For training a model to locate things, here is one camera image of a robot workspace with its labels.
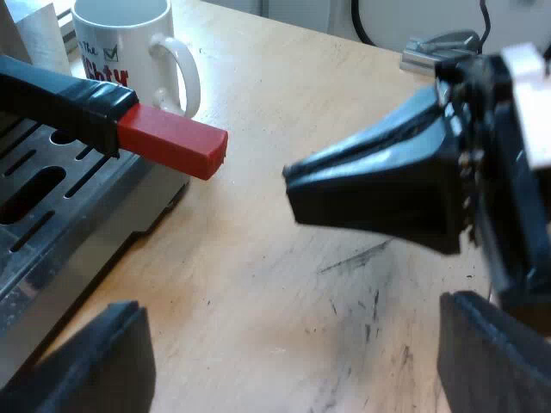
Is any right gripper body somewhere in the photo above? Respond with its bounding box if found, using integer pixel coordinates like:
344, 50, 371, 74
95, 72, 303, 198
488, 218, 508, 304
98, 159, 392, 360
434, 52, 551, 337

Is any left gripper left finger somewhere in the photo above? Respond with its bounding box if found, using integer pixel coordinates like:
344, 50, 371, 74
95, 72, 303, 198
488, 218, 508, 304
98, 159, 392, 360
0, 299, 157, 413

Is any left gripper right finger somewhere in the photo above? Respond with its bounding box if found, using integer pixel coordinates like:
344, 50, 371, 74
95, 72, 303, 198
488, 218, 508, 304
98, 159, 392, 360
436, 290, 551, 413

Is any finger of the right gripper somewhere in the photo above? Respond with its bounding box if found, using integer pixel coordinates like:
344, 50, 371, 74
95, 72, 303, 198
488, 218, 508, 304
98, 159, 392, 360
285, 114, 471, 256
282, 83, 452, 176

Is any steel espresso machine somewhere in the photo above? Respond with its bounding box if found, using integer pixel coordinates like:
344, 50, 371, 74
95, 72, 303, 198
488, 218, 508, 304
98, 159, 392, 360
0, 114, 191, 389

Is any white mug with red and black print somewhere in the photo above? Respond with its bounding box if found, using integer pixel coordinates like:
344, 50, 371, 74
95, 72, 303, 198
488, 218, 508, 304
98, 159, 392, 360
71, 0, 202, 120

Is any metal block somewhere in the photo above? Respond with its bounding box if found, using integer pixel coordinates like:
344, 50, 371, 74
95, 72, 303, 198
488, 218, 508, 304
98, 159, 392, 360
0, 0, 72, 77

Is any black cable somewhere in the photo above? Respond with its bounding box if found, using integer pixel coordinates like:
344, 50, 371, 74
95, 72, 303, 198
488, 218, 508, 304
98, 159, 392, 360
350, 0, 376, 45
476, 0, 494, 46

